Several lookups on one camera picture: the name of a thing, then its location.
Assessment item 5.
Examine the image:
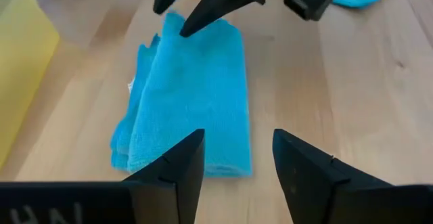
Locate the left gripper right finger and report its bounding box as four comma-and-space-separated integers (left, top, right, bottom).
272, 128, 393, 224

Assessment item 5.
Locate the yellow translucent plastic bin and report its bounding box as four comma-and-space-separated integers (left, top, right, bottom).
0, 0, 61, 171

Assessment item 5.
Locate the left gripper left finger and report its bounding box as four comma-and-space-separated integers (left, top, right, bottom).
123, 128, 206, 224

